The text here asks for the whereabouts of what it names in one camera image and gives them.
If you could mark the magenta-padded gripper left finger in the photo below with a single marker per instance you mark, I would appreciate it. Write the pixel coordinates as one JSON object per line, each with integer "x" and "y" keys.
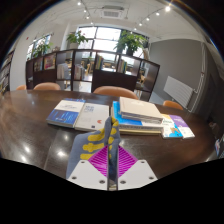
{"x": 90, "y": 176}

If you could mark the green potted plant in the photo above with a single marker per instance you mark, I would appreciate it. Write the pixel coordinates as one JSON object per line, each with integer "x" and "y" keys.
{"x": 130, "y": 41}
{"x": 41, "y": 49}
{"x": 76, "y": 36}

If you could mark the large glass window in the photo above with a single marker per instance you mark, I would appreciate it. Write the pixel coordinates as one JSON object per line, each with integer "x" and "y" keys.
{"x": 105, "y": 36}

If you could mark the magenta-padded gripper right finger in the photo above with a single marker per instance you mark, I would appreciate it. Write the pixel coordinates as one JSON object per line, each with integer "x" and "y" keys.
{"x": 136, "y": 175}

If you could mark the orange chairs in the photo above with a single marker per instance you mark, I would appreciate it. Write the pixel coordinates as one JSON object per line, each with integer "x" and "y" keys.
{"x": 115, "y": 92}

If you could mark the white ceiling air conditioner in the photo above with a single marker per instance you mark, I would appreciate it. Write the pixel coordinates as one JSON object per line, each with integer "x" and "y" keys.
{"x": 112, "y": 12}

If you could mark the light blue book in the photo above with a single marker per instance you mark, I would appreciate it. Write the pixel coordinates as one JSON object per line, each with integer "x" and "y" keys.
{"x": 116, "y": 115}

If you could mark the wall bookshelf unit with books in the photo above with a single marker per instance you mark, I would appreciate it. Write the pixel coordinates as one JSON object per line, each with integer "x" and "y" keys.
{"x": 5, "y": 75}

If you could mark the small blue booklet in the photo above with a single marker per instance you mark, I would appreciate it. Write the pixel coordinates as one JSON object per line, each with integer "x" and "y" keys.
{"x": 219, "y": 146}

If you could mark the white and blue booklet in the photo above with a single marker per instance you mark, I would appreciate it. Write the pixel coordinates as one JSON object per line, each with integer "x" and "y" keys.
{"x": 171, "y": 130}

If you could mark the purple and white booklet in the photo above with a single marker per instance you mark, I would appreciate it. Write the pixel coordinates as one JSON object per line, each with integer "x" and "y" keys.
{"x": 181, "y": 123}

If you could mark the white wall radiator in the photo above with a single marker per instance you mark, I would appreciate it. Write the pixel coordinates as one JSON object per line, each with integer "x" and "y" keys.
{"x": 178, "y": 91}

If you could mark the dark blue and white book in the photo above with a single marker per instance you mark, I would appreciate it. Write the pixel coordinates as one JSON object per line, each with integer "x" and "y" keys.
{"x": 63, "y": 116}

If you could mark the grey white book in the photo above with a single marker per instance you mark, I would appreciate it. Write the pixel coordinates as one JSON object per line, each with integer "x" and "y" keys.
{"x": 140, "y": 108}

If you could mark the dark open divider shelf unit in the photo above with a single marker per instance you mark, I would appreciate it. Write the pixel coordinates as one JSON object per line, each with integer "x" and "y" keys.
{"x": 110, "y": 79}

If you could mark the ceiling spot lights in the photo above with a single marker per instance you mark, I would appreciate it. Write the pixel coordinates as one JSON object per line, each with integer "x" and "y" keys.
{"x": 167, "y": 9}

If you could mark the grey towel with yellow letters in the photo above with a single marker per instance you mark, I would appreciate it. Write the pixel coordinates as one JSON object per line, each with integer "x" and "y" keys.
{"x": 95, "y": 140}

